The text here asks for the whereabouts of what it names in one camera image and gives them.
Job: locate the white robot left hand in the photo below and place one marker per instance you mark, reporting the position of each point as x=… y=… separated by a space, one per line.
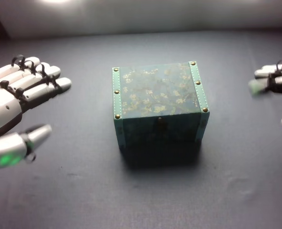
x=5 y=105

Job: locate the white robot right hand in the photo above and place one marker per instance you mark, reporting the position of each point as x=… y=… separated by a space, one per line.
x=280 y=82

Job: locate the teal floral trunk box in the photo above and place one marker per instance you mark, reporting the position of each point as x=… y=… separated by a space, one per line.
x=157 y=95

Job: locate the grey table cloth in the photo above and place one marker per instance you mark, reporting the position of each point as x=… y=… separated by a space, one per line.
x=141 y=200

